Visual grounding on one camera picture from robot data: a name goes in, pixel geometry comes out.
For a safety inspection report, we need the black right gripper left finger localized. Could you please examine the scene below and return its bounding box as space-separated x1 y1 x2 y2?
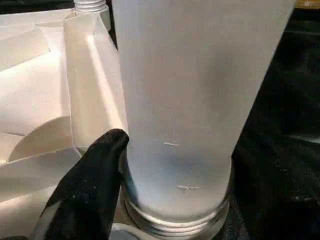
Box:
31 128 131 240

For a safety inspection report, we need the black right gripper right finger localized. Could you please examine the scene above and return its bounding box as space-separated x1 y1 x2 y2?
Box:
230 159 320 240

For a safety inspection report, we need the white plastic table top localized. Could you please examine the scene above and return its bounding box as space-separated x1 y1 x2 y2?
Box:
0 7 136 240

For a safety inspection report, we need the white plastic table leg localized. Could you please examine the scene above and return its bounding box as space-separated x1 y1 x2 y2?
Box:
111 0 298 238
73 0 105 13

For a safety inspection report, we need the small yellow label tag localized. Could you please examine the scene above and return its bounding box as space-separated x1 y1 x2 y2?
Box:
296 0 316 9

